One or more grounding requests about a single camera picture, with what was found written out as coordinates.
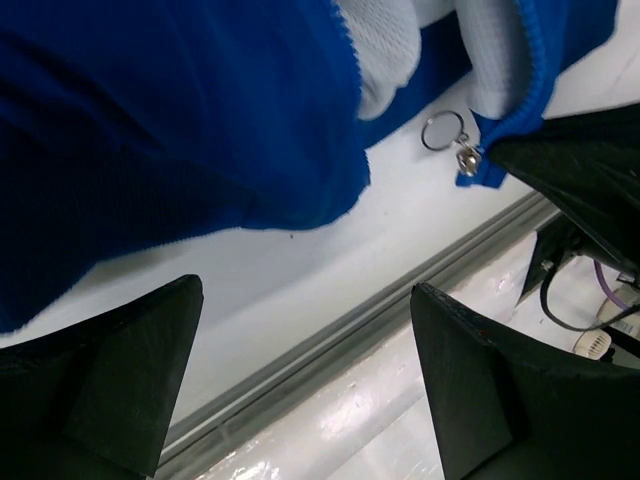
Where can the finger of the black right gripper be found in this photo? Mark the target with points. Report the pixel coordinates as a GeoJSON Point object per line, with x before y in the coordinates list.
{"type": "Point", "coordinates": [588, 166]}

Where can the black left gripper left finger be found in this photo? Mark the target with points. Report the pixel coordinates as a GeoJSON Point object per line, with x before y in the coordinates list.
{"type": "Point", "coordinates": [95, 400]}

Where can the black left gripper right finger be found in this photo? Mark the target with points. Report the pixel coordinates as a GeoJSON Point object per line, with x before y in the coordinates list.
{"type": "Point", "coordinates": [507, 406]}

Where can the blue white red jacket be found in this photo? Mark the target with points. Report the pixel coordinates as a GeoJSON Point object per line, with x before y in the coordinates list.
{"type": "Point", "coordinates": [126, 125]}

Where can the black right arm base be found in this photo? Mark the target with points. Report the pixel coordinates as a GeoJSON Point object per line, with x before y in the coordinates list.
{"type": "Point", "coordinates": [577, 293]}

